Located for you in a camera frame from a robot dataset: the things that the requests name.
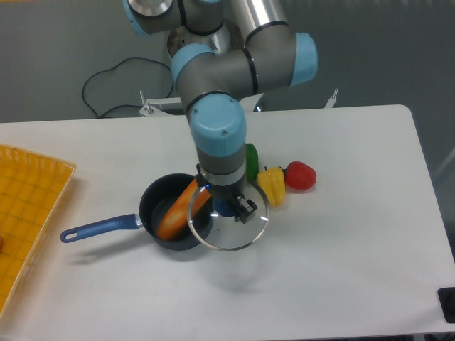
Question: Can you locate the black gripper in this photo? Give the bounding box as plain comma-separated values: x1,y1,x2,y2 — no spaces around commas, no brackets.
196,163,257,224

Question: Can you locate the glass pot lid blue knob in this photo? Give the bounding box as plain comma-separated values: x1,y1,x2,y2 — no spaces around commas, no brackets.
187,182,270,251

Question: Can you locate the dark saucepan blue handle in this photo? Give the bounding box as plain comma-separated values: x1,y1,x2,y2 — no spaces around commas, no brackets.
60,173,200,251

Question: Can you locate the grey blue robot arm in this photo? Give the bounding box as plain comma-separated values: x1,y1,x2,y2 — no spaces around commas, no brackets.
171,1,319,222

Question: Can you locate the yellow toy bell pepper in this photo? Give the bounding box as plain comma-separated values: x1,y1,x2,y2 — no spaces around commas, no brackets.
257,167,286,207

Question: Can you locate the green toy bell pepper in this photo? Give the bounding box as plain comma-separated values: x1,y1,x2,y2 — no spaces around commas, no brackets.
245,143,259,181

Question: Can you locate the orange toy baguette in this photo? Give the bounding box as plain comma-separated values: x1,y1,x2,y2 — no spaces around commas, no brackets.
157,179,199,241

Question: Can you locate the red toy bell pepper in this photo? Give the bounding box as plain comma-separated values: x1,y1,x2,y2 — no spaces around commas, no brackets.
282,161,317,191

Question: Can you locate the yellow plastic basket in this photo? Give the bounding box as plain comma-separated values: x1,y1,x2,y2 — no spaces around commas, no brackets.
1,144,77,312

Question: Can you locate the black device table corner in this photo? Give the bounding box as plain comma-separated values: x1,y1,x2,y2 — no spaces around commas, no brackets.
437,287,455,324

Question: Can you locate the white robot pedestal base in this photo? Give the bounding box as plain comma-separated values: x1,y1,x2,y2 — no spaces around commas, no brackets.
138,17,267,118

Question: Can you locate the black cable on floor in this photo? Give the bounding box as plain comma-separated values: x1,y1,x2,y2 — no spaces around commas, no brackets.
82,56,175,119

